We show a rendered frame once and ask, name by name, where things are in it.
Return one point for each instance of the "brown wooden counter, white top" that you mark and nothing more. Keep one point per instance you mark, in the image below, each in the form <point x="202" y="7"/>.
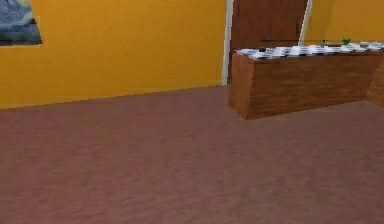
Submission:
<point x="300" y="83"/>

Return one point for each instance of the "brown wooden room door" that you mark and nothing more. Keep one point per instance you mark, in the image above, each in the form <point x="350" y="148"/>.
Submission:
<point x="263" y="23"/>

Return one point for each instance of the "small green item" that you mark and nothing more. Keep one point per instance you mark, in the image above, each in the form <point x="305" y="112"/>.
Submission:
<point x="346" y="40"/>

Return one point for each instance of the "blue framed wall painting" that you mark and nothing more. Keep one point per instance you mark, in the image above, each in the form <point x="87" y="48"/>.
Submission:
<point x="16" y="23"/>

